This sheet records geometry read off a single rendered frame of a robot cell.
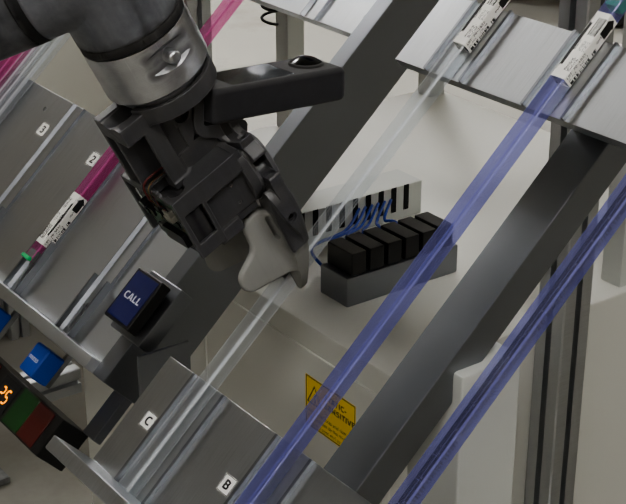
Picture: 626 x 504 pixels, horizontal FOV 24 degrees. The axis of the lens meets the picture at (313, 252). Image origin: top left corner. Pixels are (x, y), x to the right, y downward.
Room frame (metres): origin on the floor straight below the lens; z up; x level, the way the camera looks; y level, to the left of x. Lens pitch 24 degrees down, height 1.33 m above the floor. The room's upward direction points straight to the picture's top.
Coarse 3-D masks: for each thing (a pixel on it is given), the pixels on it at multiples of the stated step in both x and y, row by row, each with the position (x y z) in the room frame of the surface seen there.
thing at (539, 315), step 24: (624, 192) 0.89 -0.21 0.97; (600, 216) 0.89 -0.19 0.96; (624, 216) 0.89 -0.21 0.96; (600, 240) 0.87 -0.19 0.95; (576, 264) 0.87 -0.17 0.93; (552, 288) 0.86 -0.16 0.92; (528, 312) 0.85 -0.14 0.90; (552, 312) 0.85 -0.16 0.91; (528, 336) 0.84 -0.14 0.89; (504, 360) 0.83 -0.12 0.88; (480, 384) 0.83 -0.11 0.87; (504, 384) 0.83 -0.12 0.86; (456, 408) 0.82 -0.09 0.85; (480, 408) 0.82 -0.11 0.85; (456, 432) 0.81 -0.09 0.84; (432, 456) 0.80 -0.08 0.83; (408, 480) 0.79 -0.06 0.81; (432, 480) 0.79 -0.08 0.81
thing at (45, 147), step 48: (48, 96) 1.49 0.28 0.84; (0, 144) 1.47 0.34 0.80; (48, 144) 1.42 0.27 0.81; (96, 144) 1.37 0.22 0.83; (0, 192) 1.40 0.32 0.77; (48, 192) 1.36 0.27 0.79; (96, 192) 1.31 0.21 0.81; (0, 240) 1.34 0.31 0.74; (96, 240) 1.26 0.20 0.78; (144, 240) 1.21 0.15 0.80; (48, 288) 1.24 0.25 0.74; (96, 288) 1.20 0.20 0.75; (96, 336) 1.15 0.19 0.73
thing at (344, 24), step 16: (256, 0) 1.41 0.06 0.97; (272, 0) 1.39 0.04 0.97; (288, 0) 1.38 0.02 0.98; (304, 0) 1.36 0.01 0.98; (320, 0) 1.35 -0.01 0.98; (336, 0) 1.33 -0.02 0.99; (352, 0) 1.32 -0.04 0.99; (368, 0) 1.31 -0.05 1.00; (304, 16) 1.34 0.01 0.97; (320, 16) 1.33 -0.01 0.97; (336, 16) 1.32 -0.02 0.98; (352, 16) 1.30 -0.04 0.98; (336, 32) 1.31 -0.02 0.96
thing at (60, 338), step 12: (0, 288) 1.24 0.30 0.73; (12, 300) 1.22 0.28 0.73; (24, 300) 1.23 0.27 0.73; (24, 312) 1.20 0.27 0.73; (36, 312) 1.19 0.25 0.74; (36, 324) 1.18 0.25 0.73; (48, 324) 1.17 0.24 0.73; (48, 336) 1.15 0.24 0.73; (60, 336) 1.15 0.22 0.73; (72, 348) 1.13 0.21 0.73; (84, 348) 1.15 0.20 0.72; (84, 360) 1.11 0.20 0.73; (96, 360) 1.11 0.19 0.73
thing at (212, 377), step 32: (448, 64) 1.09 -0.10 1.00; (416, 96) 1.08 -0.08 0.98; (384, 160) 1.05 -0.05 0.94; (352, 192) 1.03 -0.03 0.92; (320, 224) 1.02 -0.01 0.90; (288, 288) 0.99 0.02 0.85; (256, 320) 0.98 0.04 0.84; (224, 352) 0.97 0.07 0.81; (192, 416) 0.94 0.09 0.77; (160, 448) 0.92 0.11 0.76; (128, 480) 0.92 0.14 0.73
